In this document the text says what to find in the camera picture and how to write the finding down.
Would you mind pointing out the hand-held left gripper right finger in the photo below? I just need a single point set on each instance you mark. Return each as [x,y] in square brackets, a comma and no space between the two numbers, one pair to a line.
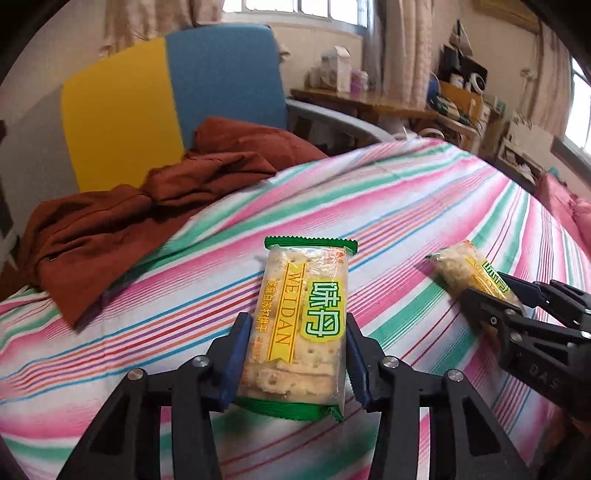
[362,374]

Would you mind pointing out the wooden desk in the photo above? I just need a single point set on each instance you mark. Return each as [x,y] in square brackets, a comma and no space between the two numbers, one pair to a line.
[369,104]

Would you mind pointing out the window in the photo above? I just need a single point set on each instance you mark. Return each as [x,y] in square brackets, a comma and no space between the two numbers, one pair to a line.
[581,106]
[300,11]

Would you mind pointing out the pink blanket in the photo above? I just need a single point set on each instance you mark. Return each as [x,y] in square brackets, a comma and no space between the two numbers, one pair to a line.
[563,207]

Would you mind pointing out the cluttered shelf unit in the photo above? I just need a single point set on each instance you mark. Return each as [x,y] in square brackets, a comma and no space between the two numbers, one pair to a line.
[466,64]

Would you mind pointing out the purple jar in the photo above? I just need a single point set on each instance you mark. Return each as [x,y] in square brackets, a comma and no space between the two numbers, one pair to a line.
[359,83]

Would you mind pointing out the grey yellow blue armchair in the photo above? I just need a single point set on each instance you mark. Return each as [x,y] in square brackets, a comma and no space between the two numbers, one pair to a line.
[115,101]

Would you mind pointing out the white carton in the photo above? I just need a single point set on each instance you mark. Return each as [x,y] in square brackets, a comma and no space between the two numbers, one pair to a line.
[339,69]

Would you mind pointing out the rust brown cloth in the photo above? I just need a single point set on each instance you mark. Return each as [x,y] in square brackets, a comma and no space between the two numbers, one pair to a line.
[138,207]

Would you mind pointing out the yellow cardboard box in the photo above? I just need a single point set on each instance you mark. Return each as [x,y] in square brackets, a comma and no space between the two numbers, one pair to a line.
[455,97]

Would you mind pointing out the green yellow cracker packet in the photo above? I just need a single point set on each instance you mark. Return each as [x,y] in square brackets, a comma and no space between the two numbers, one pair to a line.
[466,267]
[295,323]

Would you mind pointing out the pink green striped tablecloth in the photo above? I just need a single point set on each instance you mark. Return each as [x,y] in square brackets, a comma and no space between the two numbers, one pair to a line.
[415,194]

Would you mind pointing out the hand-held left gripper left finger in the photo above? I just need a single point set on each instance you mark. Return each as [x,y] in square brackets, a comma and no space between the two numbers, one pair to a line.
[231,369]

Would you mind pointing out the beige patterned curtain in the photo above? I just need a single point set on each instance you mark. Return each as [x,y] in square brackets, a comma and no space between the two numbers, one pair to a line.
[411,46]
[549,78]
[152,23]

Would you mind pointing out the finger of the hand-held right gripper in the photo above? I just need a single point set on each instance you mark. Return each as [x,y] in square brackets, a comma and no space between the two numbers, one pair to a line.
[554,300]
[485,314]

